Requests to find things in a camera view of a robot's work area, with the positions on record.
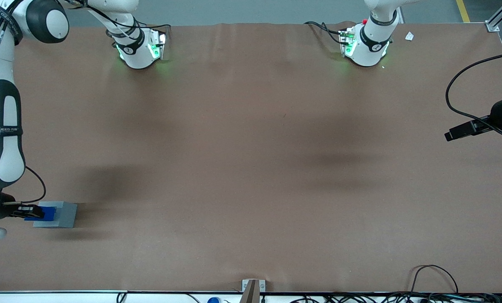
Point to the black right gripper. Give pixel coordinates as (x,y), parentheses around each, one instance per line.
(5,208)

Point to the blue plastic part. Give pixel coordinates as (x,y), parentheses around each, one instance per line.
(49,213)

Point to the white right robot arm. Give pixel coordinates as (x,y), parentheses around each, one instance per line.
(4,139)

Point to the gray square base block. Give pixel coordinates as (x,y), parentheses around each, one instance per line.
(65,214)

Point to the brown table cover sheet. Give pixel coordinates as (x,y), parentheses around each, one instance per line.
(250,176)

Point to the blue round cap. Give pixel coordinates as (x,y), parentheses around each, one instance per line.
(213,300)

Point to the grey metal camera bracket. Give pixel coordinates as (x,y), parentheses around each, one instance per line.
(253,290)

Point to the white paper scrap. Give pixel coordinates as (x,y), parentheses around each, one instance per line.
(409,36)

